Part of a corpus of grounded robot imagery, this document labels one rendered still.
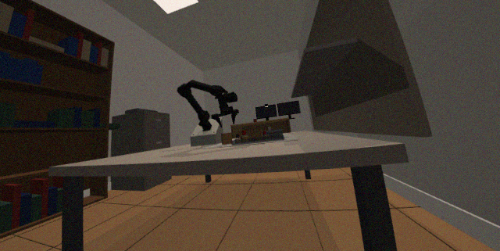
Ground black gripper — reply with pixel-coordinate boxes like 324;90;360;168
211;103;239;127

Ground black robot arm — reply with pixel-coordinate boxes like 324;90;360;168
177;80;238;131

